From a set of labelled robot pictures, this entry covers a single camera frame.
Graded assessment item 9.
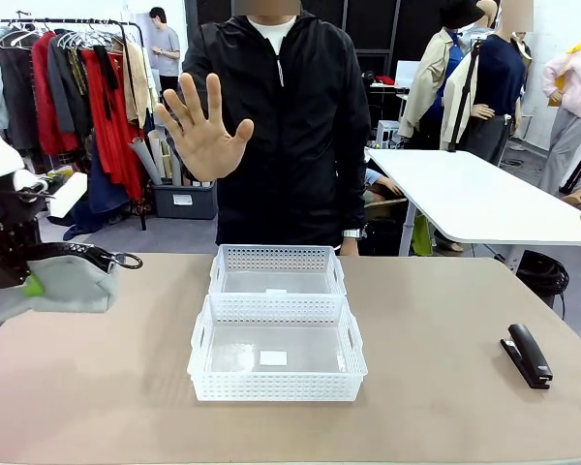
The black clothes rack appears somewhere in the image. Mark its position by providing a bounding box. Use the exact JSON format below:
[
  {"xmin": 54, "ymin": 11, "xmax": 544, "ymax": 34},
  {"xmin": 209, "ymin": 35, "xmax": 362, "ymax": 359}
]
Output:
[{"xmin": 0, "ymin": 10, "xmax": 151, "ymax": 233}]

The beige hanging garment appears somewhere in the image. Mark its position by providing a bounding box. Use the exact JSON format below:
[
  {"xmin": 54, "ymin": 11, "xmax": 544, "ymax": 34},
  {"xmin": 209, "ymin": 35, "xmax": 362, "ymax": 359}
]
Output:
[{"xmin": 121, "ymin": 39, "xmax": 152, "ymax": 130}]

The white perforated plastic basket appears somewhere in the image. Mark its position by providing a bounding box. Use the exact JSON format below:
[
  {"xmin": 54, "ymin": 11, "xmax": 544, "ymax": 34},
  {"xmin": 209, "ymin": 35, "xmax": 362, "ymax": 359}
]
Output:
[
  {"xmin": 187, "ymin": 292, "xmax": 369, "ymax": 403},
  {"xmin": 207, "ymin": 243, "xmax": 349, "ymax": 297}
]

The white monitor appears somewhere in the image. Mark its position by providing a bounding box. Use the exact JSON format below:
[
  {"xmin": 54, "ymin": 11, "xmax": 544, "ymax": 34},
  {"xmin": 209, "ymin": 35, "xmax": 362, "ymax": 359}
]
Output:
[{"xmin": 393, "ymin": 59, "xmax": 423, "ymax": 91}]

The person right hand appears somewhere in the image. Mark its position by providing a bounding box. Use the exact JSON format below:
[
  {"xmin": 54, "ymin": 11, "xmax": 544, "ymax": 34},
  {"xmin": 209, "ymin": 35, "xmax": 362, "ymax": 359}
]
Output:
[{"xmin": 155, "ymin": 72, "xmax": 256, "ymax": 181}]

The mannequin with navy top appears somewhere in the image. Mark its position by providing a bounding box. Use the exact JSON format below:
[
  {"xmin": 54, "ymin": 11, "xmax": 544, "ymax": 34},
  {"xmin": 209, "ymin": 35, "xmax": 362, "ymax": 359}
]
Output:
[{"xmin": 459, "ymin": 0, "xmax": 534, "ymax": 169}]

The grey paper roll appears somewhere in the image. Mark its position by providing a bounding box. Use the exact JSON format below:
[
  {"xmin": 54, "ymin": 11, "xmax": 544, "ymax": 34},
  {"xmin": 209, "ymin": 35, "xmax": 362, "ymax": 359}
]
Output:
[{"xmin": 128, "ymin": 136, "xmax": 164, "ymax": 186}]

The grey storage bin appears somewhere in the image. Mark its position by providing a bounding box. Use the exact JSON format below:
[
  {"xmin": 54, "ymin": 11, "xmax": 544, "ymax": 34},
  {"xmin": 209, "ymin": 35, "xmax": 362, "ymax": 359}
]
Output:
[{"xmin": 151, "ymin": 179, "xmax": 219, "ymax": 221}]

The seated background person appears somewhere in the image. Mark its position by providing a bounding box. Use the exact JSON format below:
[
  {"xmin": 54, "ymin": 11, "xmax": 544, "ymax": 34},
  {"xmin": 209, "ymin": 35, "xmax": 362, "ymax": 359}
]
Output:
[{"xmin": 364, "ymin": 166, "xmax": 407, "ymax": 199}]

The red hanging jacket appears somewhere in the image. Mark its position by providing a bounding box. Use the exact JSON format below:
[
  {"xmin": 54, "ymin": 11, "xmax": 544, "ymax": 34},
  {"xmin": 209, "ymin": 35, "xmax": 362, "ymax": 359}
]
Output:
[{"xmin": 30, "ymin": 30, "xmax": 81, "ymax": 157}]

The black sleeved left forearm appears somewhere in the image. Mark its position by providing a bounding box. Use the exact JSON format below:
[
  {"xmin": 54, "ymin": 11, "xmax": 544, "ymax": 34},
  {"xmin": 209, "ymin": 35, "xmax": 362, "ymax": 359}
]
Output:
[{"xmin": 336, "ymin": 154, "xmax": 372, "ymax": 233}]

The grey hanging jacket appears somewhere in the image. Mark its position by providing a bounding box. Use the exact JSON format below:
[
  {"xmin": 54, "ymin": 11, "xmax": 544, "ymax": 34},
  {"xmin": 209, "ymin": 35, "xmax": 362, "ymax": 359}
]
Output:
[{"xmin": 46, "ymin": 32, "xmax": 94, "ymax": 138}]

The mannequin with beige coat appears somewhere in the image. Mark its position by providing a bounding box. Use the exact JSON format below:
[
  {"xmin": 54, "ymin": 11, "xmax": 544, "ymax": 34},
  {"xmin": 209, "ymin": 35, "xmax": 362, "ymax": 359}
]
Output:
[{"xmin": 397, "ymin": 0, "xmax": 485, "ymax": 152}]

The white background table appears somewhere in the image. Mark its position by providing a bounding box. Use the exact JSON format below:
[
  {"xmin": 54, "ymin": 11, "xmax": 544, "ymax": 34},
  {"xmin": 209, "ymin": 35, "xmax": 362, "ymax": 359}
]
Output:
[{"xmin": 366, "ymin": 147, "xmax": 581, "ymax": 265}]

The black cable coil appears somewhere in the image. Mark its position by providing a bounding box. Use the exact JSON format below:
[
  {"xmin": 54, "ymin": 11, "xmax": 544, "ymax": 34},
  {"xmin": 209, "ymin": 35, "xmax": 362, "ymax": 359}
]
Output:
[{"xmin": 514, "ymin": 248, "xmax": 571, "ymax": 321}]

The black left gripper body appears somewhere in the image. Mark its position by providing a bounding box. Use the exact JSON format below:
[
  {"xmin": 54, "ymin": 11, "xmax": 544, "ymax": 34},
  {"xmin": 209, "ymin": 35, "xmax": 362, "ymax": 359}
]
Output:
[{"xmin": 0, "ymin": 189, "xmax": 47, "ymax": 234}]

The dark grey hanging garment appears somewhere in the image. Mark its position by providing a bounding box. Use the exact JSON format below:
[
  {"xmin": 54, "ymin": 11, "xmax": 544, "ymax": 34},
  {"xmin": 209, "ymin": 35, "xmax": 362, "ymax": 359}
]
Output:
[{"xmin": 0, "ymin": 42, "xmax": 44, "ymax": 152}]

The grey zip pouch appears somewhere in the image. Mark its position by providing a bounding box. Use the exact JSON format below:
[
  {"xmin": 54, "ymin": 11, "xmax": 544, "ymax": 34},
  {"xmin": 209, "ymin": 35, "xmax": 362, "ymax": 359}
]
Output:
[{"xmin": 7, "ymin": 240, "xmax": 144, "ymax": 315}]

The mannequin with pink jacket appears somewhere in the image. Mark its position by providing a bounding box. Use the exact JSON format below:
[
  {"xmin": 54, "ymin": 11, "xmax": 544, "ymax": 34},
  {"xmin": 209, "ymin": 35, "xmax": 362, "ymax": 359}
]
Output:
[{"xmin": 536, "ymin": 17, "xmax": 581, "ymax": 191}]

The long red hanging dress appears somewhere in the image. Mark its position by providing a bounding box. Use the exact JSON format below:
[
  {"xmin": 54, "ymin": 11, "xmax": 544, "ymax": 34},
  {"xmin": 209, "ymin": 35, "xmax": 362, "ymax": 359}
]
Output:
[{"xmin": 80, "ymin": 46, "xmax": 145, "ymax": 202}]

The person in black jacket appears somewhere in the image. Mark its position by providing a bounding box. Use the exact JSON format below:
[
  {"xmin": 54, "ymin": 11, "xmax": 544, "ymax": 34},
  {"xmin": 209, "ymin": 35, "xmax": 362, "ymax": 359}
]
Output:
[{"xmin": 179, "ymin": 9, "xmax": 373, "ymax": 258}]

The background person in grey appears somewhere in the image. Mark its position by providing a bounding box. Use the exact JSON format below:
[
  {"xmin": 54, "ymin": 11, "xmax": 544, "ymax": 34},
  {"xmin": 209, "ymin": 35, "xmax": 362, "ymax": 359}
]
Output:
[{"xmin": 146, "ymin": 6, "xmax": 182, "ymax": 94}]

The green bag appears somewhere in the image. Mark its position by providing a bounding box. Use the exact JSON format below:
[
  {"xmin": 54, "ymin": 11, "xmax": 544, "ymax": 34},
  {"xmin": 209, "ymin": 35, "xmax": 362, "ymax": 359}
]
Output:
[{"xmin": 410, "ymin": 212, "xmax": 433, "ymax": 258}]

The black stapler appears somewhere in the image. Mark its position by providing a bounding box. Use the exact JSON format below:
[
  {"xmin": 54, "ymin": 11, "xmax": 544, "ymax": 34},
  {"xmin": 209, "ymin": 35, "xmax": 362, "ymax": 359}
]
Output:
[{"xmin": 500, "ymin": 323, "xmax": 555, "ymax": 390}]

